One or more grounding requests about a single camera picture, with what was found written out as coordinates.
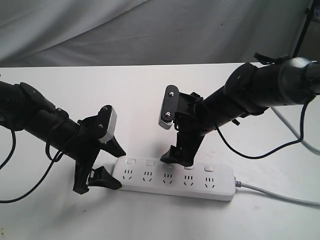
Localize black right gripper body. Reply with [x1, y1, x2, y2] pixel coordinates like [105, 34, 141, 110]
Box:
[174, 92, 204, 158]

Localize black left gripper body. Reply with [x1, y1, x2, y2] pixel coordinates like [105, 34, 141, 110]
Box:
[73, 114, 105, 194]

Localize white five-outlet power strip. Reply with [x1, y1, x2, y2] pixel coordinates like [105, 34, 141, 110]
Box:
[112, 156, 236, 202]

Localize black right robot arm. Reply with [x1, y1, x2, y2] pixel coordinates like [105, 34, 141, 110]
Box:
[158, 54, 320, 167]

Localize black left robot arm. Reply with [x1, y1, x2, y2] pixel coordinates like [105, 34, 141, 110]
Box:
[0, 81, 126, 194]

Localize grey backdrop cloth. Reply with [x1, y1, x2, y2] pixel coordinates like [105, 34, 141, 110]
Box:
[0, 0, 312, 67]

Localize black tripod stand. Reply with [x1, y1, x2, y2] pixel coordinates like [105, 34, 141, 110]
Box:
[292, 0, 317, 58]

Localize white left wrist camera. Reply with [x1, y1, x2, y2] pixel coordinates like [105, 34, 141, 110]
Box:
[97, 105, 117, 144]

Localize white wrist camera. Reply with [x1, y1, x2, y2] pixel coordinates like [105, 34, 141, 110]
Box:
[158, 85, 180, 130]
[97, 105, 117, 144]

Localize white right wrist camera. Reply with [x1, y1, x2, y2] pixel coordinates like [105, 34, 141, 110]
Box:
[158, 85, 180, 130]

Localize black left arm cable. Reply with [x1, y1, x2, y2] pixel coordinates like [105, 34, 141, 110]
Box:
[0, 112, 81, 203]

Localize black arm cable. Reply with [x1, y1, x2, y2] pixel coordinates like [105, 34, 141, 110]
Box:
[0, 112, 81, 203]
[199, 99, 311, 159]

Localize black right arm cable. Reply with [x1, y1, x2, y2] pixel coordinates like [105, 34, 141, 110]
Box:
[199, 99, 311, 159]

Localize grey plug with cable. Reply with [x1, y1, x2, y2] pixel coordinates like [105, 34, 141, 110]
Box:
[233, 107, 320, 208]

